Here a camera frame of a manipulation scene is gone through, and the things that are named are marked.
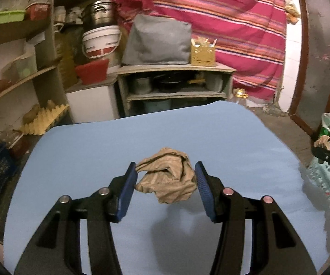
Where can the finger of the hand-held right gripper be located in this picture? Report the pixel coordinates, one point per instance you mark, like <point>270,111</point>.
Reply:
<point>322,156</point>

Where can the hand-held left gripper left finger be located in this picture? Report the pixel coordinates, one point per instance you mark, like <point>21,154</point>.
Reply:
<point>127,189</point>

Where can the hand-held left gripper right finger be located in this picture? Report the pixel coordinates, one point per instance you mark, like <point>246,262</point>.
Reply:
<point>205,189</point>

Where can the brown paper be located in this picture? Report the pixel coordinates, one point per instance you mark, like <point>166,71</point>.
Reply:
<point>168,177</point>
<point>322,141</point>

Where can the light blue plastic basket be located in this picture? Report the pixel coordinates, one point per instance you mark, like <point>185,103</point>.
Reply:
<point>325,183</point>

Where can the green trash bin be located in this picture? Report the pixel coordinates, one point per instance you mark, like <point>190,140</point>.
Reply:
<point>327,126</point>

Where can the brown framed door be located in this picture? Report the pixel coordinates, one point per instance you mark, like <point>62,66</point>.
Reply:
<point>317,63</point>

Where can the cooking oil bottle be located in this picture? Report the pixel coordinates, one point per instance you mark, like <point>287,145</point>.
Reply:
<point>240,94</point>

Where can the yellow egg tray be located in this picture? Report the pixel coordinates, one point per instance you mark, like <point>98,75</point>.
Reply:
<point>44,120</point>

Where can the black pan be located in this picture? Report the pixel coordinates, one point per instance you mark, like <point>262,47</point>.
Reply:
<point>169,83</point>

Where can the red plastic basin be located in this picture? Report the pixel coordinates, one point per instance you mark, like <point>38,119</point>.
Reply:
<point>92,71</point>

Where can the wooden shelf cabinet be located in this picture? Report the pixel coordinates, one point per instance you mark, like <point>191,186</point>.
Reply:
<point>176,68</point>

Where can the yellow chopstick holder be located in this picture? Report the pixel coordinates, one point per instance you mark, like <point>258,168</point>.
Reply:
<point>202,56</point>

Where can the tall wooden shelf unit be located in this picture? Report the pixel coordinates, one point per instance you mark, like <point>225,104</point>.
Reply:
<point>46,83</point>

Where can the white plastic bucket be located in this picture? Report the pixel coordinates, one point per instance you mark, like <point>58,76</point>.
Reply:
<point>102,43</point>

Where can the hanging plastic bag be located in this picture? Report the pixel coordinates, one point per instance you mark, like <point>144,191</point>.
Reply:
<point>292,10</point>

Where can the grey cushion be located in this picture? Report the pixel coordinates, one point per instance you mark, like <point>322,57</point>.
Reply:
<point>156,40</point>

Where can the red striped cloth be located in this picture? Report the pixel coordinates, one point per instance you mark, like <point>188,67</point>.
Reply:
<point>225,20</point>

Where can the metal pot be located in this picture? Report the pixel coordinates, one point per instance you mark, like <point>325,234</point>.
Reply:
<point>100,14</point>

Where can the green plastic tray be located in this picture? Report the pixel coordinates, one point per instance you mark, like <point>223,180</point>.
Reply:
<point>4,18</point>

